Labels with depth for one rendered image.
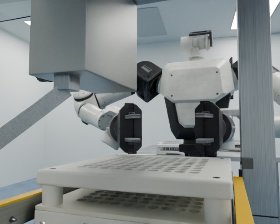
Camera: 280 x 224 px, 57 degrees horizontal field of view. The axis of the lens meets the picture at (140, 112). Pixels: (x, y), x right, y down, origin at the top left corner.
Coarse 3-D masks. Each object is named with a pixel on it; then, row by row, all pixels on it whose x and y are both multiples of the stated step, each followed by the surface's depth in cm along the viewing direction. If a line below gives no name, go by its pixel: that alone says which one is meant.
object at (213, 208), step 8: (48, 192) 34; (56, 192) 34; (48, 200) 34; (56, 200) 34; (208, 200) 27; (216, 200) 27; (224, 200) 27; (208, 208) 27; (216, 208) 27; (224, 208) 27; (208, 216) 27; (216, 216) 27; (224, 216) 27
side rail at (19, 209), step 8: (64, 192) 41; (24, 200) 33; (32, 200) 35; (40, 200) 36; (0, 208) 30; (8, 208) 31; (16, 208) 32; (24, 208) 33; (32, 208) 35; (0, 216) 30; (8, 216) 31; (16, 216) 32; (24, 216) 33; (32, 216) 35
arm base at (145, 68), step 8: (144, 64) 109; (152, 64) 108; (144, 72) 106; (152, 72) 105; (160, 72) 106; (144, 80) 104; (152, 80) 105; (144, 88) 108; (152, 88) 108; (144, 96) 112; (152, 96) 112
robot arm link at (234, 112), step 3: (222, 108) 75; (225, 108) 75; (228, 108) 75; (231, 108) 75; (234, 108) 75; (237, 108) 74; (222, 111) 74; (225, 111) 74; (228, 111) 74; (231, 111) 74; (234, 111) 74; (237, 111) 74; (228, 114) 74; (231, 114) 74; (234, 114) 74; (237, 114) 74; (237, 117) 80
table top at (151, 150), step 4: (140, 148) 252; (144, 148) 252; (148, 148) 252; (152, 148) 252; (156, 148) 252; (140, 152) 205; (144, 152) 205; (148, 152) 205; (152, 152) 205; (220, 152) 205; (224, 152) 205; (228, 152) 205; (232, 152) 205; (236, 152) 205; (220, 156) 178; (224, 156) 177; (228, 156) 177; (232, 156) 176; (236, 156) 176; (276, 156) 173; (232, 160) 176; (236, 160) 175; (276, 160) 170
